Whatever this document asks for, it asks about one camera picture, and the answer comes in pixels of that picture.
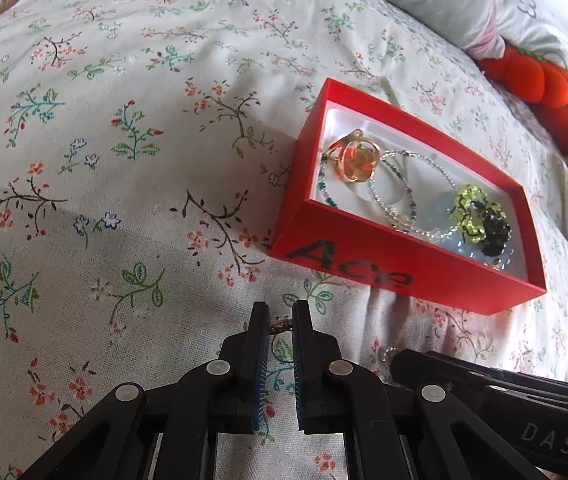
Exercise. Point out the small gold earring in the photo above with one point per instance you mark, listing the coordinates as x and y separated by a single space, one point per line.
280 325

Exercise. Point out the orange plush toy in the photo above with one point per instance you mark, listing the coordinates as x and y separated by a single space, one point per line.
539 85

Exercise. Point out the black flower ornament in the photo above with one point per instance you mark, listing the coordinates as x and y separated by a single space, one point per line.
496 230

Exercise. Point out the red cardboard box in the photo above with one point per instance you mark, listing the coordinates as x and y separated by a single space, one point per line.
354 260

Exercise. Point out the floral blanket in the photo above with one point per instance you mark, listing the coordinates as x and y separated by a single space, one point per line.
113 185

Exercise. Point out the grey pillow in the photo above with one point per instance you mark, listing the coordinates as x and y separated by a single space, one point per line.
439 0

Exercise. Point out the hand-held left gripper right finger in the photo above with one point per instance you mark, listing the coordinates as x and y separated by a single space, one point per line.
300 360

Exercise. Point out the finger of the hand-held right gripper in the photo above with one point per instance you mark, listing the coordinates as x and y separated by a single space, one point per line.
444 370

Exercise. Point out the green beaded charm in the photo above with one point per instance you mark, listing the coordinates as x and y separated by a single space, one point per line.
466 210

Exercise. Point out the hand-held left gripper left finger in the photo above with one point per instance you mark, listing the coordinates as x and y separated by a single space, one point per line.
261 360

